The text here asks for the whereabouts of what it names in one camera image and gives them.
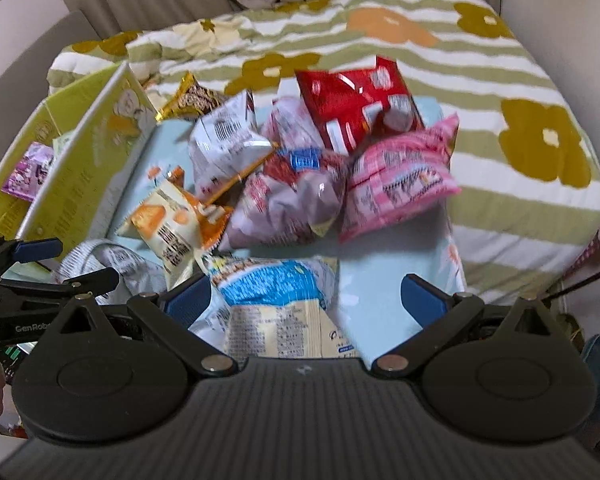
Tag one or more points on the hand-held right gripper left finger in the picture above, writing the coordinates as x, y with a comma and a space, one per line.
190, 296

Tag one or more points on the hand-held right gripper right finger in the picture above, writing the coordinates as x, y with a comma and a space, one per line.
422, 300

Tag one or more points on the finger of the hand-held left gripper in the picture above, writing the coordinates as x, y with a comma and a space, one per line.
75, 281
37, 251

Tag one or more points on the blue and cream snack packet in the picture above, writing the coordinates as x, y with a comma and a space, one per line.
280, 310

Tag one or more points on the gold snack packet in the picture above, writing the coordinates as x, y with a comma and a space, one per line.
192, 97

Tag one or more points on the white grey crumpled packet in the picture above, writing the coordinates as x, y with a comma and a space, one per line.
110, 262

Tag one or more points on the orange and white snack packet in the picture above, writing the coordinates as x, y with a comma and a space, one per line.
172, 220

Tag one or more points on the pale purple snack packet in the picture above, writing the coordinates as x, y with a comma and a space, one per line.
285, 200

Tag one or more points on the pale pink snack packet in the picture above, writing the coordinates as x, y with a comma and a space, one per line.
292, 125

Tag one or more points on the grey padded headboard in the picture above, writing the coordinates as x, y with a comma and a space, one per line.
40, 50

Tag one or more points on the red snack packet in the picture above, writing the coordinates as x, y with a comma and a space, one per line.
355, 105

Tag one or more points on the floral striped blanket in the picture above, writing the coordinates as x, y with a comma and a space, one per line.
430, 50

